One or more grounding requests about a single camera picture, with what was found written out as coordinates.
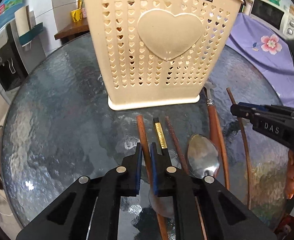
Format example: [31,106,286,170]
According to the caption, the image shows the paper towel roll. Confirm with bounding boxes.
[14,5,31,37]

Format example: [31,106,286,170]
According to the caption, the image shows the thin brown chopstick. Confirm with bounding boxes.
[226,87,253,210]

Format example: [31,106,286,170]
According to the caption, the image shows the yellow cup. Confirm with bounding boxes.
[71,0,83,22]

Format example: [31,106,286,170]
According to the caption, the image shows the small steel spoon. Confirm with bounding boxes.
[148,187,174,219]

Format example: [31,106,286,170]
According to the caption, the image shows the beige perforated utensil holder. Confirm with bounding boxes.
[84,0,242,111]

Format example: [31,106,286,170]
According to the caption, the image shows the dark brown chopstick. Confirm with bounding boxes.
[165,116,207,240]

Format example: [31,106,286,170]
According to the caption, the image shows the white microwave oven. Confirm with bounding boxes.
[250,0,294,40]

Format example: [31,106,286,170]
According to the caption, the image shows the wooden handled spoon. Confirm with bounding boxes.
[203,81,225,178]

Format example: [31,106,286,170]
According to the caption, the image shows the purple floral cloth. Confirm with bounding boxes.
[226,13,294,108]

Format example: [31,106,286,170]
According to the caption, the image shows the brown wooden chopstick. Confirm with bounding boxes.
[137,115,168,240]

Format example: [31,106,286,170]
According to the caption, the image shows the black gold chopstick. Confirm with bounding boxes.
[153,117,168,155]

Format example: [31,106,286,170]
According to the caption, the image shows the water dispenser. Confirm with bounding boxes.
[0,20,46,92]

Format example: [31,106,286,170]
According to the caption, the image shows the brown wooden counter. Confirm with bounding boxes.
[54,18,89,40]

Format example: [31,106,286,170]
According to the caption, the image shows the reddish wooden chopstick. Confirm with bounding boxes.
[215,111,230,190]

